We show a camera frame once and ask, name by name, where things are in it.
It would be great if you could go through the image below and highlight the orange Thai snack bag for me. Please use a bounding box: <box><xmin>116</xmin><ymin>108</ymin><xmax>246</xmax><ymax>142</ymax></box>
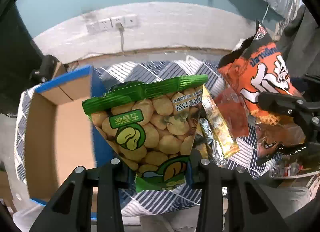
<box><xmin>217</xmin><ymin>21</ymin><xmax>305</xmax><ymax>166</ymax></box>

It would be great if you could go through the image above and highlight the red translucent snack bag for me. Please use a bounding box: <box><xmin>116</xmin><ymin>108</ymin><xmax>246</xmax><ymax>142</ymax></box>
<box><xmin>214</xmin><ymin>88</ymin><xmax>249</xmax><ymax>138</ymax></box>

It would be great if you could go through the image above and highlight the gold long cracker pack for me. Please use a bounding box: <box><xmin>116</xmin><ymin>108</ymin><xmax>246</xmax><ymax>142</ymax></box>
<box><xmin>201</xmin><ymin>85</ymin><xmax>240</xmax><ymax>159</ymax></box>

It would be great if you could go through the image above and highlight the green bean snack bag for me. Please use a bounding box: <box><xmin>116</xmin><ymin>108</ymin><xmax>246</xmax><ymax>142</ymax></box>
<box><xmin>82</xmin><ymin>75</ymin><xmax>208</xmax><ymax>190</ymax></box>

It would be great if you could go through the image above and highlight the plastic water bottle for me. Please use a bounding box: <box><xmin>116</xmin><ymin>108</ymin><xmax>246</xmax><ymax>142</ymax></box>
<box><xmin>269</xmin><ymin>162</ymin><xmax>303</xmax><ymax>178</ymax></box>

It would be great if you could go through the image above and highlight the navy white patterned tablecloth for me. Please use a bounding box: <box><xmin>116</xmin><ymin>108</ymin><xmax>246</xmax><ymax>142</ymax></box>
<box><xmin>13</xmin><ymin>55</ymin><xmax>286</xmax><ymax>216</ymax></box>

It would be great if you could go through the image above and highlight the blue cardboard box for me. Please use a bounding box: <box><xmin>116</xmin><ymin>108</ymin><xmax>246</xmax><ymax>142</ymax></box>
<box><xmin>24</xmin><ymin>65</ymin><xmax>114</xmax><ymax>206</ymax></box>

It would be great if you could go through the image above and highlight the black tripod knob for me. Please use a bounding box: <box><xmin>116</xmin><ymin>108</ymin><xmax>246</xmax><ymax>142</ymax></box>
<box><xmin>30</xmin><ymin>54</ymin><xmax>59</xmax><ymax>83</ymax></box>

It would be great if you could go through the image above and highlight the white wall socket strip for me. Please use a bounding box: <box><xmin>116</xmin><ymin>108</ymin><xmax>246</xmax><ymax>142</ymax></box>
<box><xmin>86</xmin><ymin>14</ymin><xmax>139</xmax><ymax>34</ymax></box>

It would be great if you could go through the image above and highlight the grey power cable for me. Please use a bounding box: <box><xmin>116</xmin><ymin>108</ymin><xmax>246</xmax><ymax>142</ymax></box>
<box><xmin>115</xmin><ymin>23</ymin><xmax>126</xmax><ymax>53</ymax></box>

